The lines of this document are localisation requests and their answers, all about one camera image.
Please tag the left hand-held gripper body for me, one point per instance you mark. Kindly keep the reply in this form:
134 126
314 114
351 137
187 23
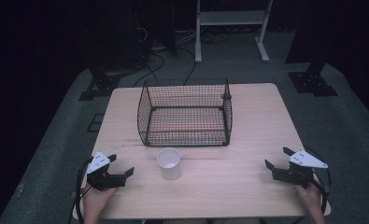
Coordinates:
102 179

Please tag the white metal stand frame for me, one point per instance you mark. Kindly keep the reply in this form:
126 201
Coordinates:
232 17

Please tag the black stand base plate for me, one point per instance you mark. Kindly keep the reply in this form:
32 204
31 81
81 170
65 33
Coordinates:
100 85
311 83

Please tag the white cup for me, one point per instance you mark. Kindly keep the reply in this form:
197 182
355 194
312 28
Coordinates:
169 163

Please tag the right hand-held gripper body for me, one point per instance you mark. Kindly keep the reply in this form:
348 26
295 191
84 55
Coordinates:
297 175

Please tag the person's right hand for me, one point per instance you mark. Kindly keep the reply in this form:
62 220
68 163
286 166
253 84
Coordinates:
310 199

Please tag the person's left hand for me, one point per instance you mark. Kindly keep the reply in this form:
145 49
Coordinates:
95 200

